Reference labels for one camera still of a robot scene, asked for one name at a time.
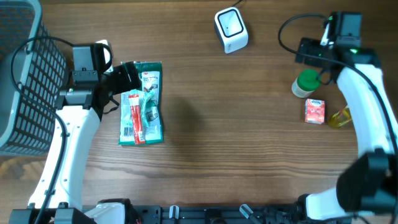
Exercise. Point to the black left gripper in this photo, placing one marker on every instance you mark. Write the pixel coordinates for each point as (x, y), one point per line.
(125, 85)

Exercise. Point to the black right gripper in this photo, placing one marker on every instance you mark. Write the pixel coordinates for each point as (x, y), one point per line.
(313, 45)

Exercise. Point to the red stick packet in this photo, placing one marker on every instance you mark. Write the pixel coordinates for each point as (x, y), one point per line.
(136, 119)

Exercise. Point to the green 3M package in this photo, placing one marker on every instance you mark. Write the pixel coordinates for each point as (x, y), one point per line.
(150, 74)

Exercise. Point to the teal plastic packet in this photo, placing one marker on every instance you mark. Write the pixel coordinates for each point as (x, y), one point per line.
(144, 98)

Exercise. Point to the green lid jar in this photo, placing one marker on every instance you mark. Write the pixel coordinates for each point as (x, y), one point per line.
(305, 84)

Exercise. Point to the red tissue pack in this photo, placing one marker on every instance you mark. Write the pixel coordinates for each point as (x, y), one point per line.
(314, 111)

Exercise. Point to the yellow liquid bottle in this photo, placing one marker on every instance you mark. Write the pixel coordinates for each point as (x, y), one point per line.
(340, 118)

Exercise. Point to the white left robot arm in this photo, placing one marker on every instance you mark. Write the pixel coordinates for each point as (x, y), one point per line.
(78, 110)

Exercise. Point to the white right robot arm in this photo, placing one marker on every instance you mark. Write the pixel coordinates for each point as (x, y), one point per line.
(369, 185)

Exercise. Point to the white barcode scanner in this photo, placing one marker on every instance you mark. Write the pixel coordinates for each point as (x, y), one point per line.
(230, 29)

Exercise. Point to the grey mesh basket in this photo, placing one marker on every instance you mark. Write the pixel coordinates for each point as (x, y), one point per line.
(32, 71)

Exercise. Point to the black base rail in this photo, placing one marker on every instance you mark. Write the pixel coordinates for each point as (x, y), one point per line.
(269, 214)

